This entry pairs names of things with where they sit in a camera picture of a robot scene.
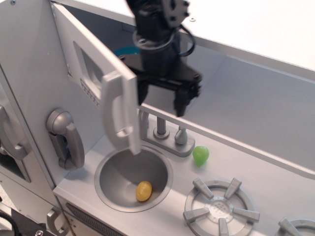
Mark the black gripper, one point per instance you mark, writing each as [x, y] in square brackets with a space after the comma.
[160, 64]

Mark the white microwave door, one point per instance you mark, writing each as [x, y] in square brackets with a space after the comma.
[103, 77]

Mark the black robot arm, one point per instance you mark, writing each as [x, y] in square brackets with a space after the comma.
[156, 20]

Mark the blue plastic bowl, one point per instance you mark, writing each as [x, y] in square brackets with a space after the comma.
[127, 51]

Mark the grey toy faucet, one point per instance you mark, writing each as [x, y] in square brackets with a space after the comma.
[174, 140]

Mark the green plastic pear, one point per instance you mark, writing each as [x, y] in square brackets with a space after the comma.
[200, 155]

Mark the round silver sink basin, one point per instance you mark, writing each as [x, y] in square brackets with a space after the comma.
[119, 173]

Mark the yellow plastic lemon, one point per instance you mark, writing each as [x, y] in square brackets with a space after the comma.
[143, 191]

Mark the white toy kitchen cabinet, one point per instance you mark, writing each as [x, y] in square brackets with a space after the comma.
[255, 114]

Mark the grey toy telephone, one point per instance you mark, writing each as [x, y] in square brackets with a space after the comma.
[66, 140]

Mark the grey stove burner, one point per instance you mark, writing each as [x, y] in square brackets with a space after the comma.
[297, 227]
[219, 208]

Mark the grey fridge door handle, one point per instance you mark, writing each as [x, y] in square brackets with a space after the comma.
[9, 138]

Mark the grey oven door handle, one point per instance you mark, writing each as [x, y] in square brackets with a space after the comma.
[57, 223]

